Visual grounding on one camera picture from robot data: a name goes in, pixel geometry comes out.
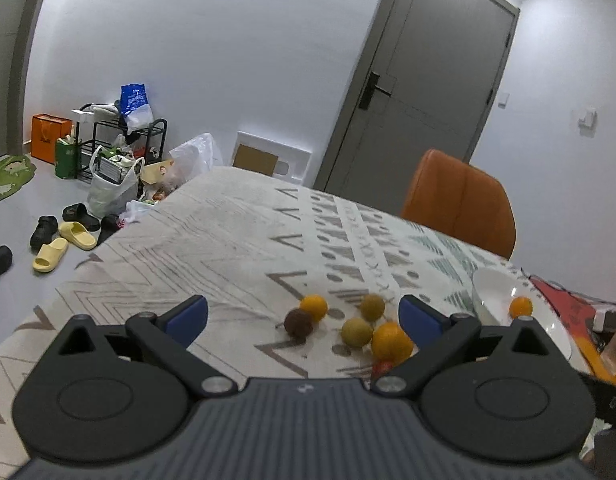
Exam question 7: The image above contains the yellow-green round fruit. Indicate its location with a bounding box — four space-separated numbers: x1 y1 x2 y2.
360 294 387 323
341 317 375 349

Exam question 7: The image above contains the blue and white bag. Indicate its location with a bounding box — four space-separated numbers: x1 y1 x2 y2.
120 83 154 133

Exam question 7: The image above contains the large orange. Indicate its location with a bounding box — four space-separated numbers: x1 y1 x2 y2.
371 322 415 367

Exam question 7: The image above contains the dark brown round fruit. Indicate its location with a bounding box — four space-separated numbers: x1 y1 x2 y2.
275 308 315 344

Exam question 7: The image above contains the black cable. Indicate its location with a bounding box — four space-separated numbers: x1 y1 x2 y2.
518 267 616 307

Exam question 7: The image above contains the orange paper bag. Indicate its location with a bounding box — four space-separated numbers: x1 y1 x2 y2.
30 114 74 164

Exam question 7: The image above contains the green shopping bag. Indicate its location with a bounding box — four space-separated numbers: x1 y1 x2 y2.
55 136 81 180

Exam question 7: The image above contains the green floor mat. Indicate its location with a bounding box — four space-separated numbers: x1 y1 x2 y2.
0 155 37 204

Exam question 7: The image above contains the yellow slipper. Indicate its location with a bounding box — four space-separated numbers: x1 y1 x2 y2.
32 237 69 273
58 221 97 250

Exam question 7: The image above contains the orange chair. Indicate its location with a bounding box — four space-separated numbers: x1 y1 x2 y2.
401 148 517 261

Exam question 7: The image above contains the brown cardboard piece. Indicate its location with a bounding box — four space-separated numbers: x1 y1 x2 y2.
233 144 279 177

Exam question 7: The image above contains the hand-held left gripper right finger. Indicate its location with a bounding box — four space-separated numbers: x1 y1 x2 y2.
370 295 563 398

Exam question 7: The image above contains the clear plastic bag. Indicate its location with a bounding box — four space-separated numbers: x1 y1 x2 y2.
169 133 223 186

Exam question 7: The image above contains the black sandal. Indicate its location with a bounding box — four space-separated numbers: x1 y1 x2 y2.
62 203 101 231

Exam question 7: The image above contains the white foam board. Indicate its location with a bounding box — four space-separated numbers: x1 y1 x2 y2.
231 130 312 184

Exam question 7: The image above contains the white plate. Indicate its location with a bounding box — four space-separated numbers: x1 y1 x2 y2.
472 266 573 361

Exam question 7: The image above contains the red cloth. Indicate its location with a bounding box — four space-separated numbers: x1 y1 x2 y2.
530 275 616 391

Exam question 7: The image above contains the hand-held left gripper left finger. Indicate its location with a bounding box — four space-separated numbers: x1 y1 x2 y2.
53 295 239 397

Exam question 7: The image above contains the white plastic bag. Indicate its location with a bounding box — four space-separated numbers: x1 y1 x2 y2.
87 145 145 217

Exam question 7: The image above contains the brown paper bag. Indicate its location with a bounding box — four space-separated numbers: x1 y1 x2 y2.
139 159 176 186

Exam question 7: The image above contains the black shoe rack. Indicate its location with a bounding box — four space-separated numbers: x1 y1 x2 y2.
77 105 167 183

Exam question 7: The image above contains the grey door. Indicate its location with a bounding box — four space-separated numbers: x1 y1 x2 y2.
315 0 519 193

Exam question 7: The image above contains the patterned tablecloth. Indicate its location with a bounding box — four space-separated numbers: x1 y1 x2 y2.
0 166 596 480

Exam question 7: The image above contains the black door handle lock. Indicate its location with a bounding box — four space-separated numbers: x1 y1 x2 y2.
358 72 395 110

